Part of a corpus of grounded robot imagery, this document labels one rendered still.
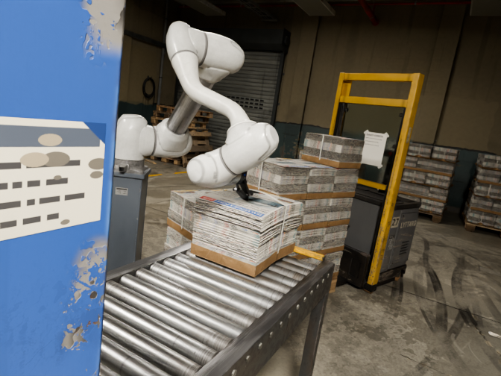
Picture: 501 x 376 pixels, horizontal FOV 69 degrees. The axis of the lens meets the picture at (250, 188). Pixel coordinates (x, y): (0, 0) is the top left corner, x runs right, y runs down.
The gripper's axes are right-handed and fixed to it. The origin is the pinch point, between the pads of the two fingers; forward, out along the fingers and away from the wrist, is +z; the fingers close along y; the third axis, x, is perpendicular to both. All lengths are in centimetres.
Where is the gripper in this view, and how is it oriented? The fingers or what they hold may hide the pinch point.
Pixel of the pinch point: (258, 174)
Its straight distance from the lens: 143.7
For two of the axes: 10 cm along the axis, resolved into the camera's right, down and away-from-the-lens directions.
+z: 4.8, -0.1, 8.8
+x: 8.6, 2.2, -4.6
